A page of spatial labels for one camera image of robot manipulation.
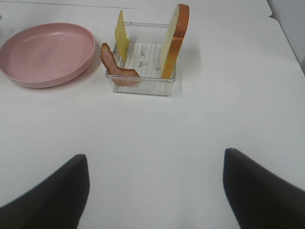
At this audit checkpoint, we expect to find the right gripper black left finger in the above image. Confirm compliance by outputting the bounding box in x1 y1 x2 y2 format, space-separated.
0 154 90 229

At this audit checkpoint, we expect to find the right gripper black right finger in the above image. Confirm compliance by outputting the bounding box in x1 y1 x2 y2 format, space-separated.
223 148 305 229

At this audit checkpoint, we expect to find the bacon strip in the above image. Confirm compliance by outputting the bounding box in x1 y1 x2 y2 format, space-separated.
100 43 140 86

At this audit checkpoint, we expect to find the yellow cheese slice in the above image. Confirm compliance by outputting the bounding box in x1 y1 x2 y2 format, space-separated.
115 10 130 62

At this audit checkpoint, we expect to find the bread slice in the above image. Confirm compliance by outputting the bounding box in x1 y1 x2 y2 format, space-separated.
159 4 190 79

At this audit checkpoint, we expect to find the pink round plate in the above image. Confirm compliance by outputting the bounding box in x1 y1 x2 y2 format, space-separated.
0 22 96 88

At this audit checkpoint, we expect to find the right clear plastic tray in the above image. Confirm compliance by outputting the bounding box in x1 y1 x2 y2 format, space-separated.
106 21 175 96

